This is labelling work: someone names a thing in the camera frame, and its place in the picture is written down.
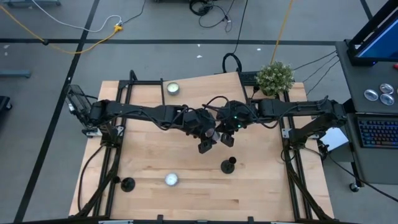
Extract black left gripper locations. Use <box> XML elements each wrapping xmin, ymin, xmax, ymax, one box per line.
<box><xmin>180</xmin><ymin>107</ymin><xmax>218</xmax><ymax>154</ymax></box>

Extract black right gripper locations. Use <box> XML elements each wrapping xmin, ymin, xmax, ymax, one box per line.
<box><xmin>216</xmin><ymin>101</ymin><xmax>258</xmax><ymax>147</ymax></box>

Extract floral patterned candle tin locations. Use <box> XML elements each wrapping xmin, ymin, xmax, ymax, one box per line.
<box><xmin>164</xmin><ymin>172</ymin><xmax>179</xmax><ymax>187</ymax></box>
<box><xmin>166</xmin><ymin>82</ymin><xmax>180</xmax><ymax>96</ymax></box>
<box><xmin>205</xmin><ymin>128</ymin><xmax>221</xmax><ymax>142</ymax></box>

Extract raised wooden shelf black legs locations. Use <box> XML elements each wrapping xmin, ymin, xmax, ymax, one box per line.
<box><xmin>161</xmin><ymin>71</ymin><xmax>251</xmax><ymax>108</ymax></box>

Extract black power strip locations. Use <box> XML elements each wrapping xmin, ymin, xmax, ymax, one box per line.
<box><xmin>238</xmin><ymin>71</ymin><xmax>261</xmax><ymax>86</ymax></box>

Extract artificial green potted plant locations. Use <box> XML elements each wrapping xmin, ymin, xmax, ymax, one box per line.
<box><xmin>255</xmin><ymin>60</ymin><xmax>295</xmax><ymax>97</ymax></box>

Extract white paper sheet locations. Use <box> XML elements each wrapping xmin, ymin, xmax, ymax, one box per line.
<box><xmin>320</xmin><ymin>126</ymin><xmax>349</xmax><ymax>152</ymax></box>

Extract dark grey side desk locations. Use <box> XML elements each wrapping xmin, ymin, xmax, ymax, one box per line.
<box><xmin>335</xmin><ymin>40</ymin><xmax>398</xmax><ymax>193</ymax></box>

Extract backlit mechanical keyboard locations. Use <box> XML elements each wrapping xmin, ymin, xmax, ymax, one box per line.
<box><xmin>357</xmin><ymin>118</ymin><xmax>398</xmax><ymax>149</ymax></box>

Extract black computer monitor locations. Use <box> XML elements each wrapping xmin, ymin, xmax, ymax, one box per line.
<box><xmin>346</xmin><ymin>0</ymin><xmax>398</xmax><ymax>67</ymax></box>

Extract grey metal floor base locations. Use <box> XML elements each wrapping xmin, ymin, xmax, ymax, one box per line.
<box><xmin>2</xmin><ymin>0</ymin><xmax>62</xmax><ymax>7</ymax></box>
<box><xmin>0</xmin><ymin>70</ymin><xmax>32</xmax><ymax>78</ymax></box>

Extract black furniture foot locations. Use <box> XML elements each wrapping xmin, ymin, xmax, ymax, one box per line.
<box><xmin>0</xmin><ymin>95</ymin><xmax>12</xmax><ymax>111</ymax></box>

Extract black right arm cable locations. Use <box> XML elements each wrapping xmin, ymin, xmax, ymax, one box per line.
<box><xmin>257</xmin><ymin>105</ymin><xmax>300</xmax><ymax>129</ymax></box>

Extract looped black power cable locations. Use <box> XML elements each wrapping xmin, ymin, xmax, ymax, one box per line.
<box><xmin>221</xmin><ymin>0</ymin><xmax>249</xmax><ymax>75</ymax></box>

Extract black metal table frame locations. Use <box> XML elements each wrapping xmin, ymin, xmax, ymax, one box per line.
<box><xmin>70</xmin><ymin>70</ymin><xmax>335</xmax><ymax>224</ymax></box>

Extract yellow hanging cable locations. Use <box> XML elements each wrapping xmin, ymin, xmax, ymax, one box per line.
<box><xmin>269</xmin><ymin>0</ymin><xmax>295</xmax><ymax>65</ymax></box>

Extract coiled black floor cable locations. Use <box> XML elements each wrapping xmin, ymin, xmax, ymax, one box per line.
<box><xmin>188</xmin><ymin>0</ymin><xmax>233</xmax><ymax>34</ymax></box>

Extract long black floor cable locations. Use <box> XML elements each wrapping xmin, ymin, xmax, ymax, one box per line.
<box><xmin>323</xmin><ymin>151</ymin><xmax>398</xmax><ymax>203</ymax></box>

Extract yellow floor extension cable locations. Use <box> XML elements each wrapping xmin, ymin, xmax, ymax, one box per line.
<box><xmin>0</xmin><ymin>4</ymin><xmax>124</xmax><ymax>55</ymax></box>

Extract white floor cable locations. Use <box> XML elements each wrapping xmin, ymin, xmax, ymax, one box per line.
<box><xmin>30</xmin><ymin>0</ymin><xmax>123</xmax><ymax>33</ymax></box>

